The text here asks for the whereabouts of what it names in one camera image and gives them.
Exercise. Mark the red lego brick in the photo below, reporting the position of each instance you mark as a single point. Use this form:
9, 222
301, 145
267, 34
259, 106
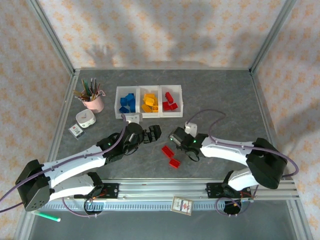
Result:
174, 106
174, 163
168, 151
165, 105
169, 97

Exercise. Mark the aluminium table side rail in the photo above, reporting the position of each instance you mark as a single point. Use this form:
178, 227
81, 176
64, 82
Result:
262, 112
57, 135

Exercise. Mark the small battery box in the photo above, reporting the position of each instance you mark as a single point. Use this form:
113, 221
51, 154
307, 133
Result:
76, 131

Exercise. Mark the white plastic bin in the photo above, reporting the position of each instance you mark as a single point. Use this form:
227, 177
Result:
150, 115
117, 100
178, 97

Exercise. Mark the blue lego brick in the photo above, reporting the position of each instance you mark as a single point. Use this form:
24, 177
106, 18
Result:
132, 102
132, 108
123, 109
123, 101
130, 96

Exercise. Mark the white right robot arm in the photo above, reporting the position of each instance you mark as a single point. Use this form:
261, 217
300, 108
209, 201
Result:
265, 162

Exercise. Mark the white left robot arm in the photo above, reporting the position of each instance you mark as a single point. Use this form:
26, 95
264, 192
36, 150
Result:
70, 167

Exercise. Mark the playing card box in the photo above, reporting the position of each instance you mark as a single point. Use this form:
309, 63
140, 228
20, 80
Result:
182, 205

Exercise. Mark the yellow lego brick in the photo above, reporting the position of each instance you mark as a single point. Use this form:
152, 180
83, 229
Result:
155, 100
155, 108
145, 108
149, 95
148, 101

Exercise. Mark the aluminium mounting rail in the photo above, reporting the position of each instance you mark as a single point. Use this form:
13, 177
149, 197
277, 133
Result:
162, 188

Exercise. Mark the aluminium table back rail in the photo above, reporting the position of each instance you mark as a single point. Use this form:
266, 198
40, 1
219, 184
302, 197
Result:
162, 68

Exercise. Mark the small white clock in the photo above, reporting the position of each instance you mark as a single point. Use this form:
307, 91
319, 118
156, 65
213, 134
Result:
85, 118

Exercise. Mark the aluminium frame post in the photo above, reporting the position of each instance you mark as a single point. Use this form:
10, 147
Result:
271, 37
51, 37

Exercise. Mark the pink pencil cup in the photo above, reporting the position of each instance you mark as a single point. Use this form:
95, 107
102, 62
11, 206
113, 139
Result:
94, 103

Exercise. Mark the green and white marker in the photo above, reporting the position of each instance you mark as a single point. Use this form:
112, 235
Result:
47, 216

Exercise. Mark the coloured pencil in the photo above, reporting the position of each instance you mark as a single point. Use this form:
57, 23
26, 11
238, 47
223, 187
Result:
80, 93
80, 98
85, 85
98, 88
95, 86
92, 86

